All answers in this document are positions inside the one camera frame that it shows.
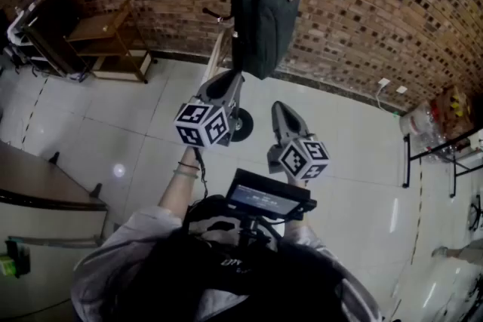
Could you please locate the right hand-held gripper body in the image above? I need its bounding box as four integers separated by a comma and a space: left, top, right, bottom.
266, 133, 331, 185

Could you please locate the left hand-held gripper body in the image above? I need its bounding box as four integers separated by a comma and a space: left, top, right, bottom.
173, 95, 243, 151

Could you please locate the dark grey backpack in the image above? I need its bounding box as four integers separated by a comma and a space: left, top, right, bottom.
241, 0, 303, 80

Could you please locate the person's left forearm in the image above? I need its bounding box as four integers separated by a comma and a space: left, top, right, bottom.
157, 145, 202, 223

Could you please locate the person's right forearm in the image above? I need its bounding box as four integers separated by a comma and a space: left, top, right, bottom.
281, 176, 312, 238

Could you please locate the wooden plank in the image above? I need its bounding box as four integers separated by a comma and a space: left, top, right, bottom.
207, 26, 235, 77

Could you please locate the black chest screen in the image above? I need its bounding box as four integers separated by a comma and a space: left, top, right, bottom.
225, 168, 317, 222

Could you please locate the wooden shelf unit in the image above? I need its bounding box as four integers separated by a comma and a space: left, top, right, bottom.
63, 0, 154, 84

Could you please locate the clear plastic bag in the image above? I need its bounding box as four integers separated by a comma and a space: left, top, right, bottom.
398, 100, 443, 148

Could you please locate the black chest harness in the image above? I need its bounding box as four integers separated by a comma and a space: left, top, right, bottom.
112, 195, 359, 322

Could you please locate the yellow bag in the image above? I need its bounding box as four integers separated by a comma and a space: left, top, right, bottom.
432, 85, 477, 133

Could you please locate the person's grey shirt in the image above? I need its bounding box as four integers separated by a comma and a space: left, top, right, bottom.
70, 206, 383, 322

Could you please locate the dark metal rack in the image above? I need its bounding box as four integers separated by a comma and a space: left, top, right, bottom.
5, 0, 94, 82

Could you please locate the dark wooden table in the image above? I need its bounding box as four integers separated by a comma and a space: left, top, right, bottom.
0, 139, 110, 238

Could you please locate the green box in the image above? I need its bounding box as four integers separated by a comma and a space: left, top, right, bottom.
0, 254, 16, 277

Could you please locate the black cable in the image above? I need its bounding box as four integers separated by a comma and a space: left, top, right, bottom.
192, 147, 209, 201

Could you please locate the white cable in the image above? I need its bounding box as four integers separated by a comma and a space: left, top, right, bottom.
375, 85, 392, 111

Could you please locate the black-frame table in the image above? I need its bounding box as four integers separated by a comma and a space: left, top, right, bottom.
401, 124, 483, 198

